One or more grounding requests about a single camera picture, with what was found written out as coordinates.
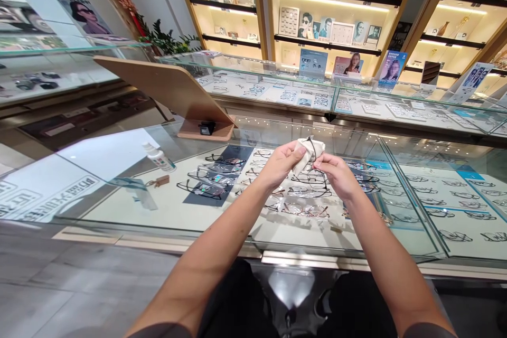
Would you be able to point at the person's left thumb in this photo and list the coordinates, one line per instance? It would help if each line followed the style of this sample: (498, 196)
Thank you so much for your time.
(298, 152)

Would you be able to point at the lit wooden display shelving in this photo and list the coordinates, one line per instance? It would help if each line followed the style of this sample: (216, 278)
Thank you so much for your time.
(336, 9)

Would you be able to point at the person's left hand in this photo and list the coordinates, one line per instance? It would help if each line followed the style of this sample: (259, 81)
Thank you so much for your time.
(279, 165)

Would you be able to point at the small black box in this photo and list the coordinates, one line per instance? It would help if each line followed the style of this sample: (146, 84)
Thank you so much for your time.
(207, 129)

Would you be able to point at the tall blue countertop sign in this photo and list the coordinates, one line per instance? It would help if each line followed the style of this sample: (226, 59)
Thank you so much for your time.
(391, 68)

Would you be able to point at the small white spray bottle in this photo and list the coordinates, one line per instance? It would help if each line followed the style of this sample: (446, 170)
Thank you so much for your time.
(160, 159)

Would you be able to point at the person's right hand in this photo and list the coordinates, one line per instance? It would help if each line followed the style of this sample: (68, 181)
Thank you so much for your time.
(340, 177)

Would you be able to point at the person's body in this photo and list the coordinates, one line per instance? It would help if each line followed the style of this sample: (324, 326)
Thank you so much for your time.
(309, 306)

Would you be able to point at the person's right thumb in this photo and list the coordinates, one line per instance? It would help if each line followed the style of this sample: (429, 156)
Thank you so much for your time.
(321, 167)

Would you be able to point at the poster with sunglasses portrait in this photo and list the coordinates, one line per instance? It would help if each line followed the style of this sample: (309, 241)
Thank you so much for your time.
(87, 17)

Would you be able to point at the pink countertop sign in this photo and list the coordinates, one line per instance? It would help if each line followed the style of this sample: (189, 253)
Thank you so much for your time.
(348, 64)

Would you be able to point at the green potted plant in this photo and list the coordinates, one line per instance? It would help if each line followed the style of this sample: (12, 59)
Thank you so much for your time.
(166, 37)

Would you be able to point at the long glass display counter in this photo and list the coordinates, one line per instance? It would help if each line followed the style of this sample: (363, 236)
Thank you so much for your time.
(356, 104)

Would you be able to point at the white and blue angled sign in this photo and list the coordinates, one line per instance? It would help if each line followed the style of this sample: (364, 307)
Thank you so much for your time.
(473, 78)

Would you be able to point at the clear acrylic sign holder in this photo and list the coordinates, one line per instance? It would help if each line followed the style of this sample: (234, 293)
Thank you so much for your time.
(138, 193)

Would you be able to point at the person's left fingers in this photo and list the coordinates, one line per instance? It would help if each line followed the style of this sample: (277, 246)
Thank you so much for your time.
(288, 145)

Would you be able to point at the cream cleaning cloth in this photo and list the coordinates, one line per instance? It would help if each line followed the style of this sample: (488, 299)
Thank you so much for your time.
(307, 159)

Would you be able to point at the rows of displayed eyeglasses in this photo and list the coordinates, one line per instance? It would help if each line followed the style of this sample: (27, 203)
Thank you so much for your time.
(447, 199)

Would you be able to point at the glass counter with sunglasses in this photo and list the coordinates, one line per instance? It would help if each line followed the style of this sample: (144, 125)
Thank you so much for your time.
(47, 72)

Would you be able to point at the wooden tabletop mirror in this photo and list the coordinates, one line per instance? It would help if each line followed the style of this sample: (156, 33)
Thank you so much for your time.
(170, 92)

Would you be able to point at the brown wooden tag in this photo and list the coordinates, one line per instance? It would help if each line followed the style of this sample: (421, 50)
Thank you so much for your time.
(159, 181)

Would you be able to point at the person's right index finger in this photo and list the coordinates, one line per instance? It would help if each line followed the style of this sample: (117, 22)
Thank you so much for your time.
(326, 157)

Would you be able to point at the thin black eyeglasses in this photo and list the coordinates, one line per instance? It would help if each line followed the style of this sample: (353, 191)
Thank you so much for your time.
(315, 179)

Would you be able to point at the small brown stand mirror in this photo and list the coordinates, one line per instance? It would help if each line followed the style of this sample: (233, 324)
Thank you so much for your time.
(431, 73)

